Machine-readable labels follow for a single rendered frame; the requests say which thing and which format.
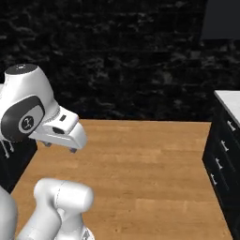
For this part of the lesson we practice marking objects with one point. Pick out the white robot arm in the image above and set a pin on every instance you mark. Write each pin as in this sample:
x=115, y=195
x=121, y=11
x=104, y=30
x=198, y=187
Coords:
x=29, y=90

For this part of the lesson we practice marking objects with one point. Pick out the black drawer cabinet, white top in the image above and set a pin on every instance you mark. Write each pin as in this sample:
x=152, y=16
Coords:
x=223, y=168

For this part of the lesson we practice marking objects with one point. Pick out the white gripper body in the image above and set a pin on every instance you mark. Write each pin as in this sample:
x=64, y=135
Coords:
x=72, y=136

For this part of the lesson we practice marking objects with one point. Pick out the dark wall cabinet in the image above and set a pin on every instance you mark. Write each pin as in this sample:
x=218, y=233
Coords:
x=220, y=18

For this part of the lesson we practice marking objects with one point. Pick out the black base cabinet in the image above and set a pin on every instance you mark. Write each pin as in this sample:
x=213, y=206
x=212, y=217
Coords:
x=15, y=162

